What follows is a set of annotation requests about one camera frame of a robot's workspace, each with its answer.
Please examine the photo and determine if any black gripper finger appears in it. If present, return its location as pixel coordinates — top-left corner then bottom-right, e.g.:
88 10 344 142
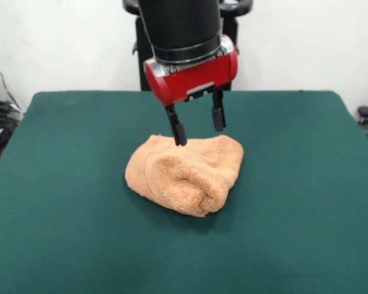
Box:
164 104 188 147
210 88 227 132

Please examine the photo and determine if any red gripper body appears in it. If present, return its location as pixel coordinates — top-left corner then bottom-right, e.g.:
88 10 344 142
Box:
144 35 240 107

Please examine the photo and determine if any orange terry towel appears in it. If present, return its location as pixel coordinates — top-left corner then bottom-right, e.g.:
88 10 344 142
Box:
125 134 245 218

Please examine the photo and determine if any dark green table cloth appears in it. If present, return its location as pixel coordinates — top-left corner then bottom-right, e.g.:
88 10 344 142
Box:
0 90 368 294

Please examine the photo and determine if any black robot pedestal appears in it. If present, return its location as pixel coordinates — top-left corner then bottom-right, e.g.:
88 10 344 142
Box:
122 0 252 92

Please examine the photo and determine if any black equipment pile with cables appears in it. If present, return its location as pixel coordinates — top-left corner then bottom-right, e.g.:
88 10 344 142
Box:
0 81 23 160

